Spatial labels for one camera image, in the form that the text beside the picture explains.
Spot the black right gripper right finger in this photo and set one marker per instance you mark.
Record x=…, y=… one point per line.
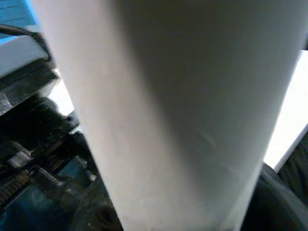
x=276, y=204

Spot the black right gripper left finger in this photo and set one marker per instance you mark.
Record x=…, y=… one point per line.
x=101, y=209

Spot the white tapered plastic table leg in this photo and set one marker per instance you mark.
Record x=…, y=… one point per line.
x=168, y=96

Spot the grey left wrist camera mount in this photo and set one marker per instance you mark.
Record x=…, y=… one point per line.
x=19, y=55

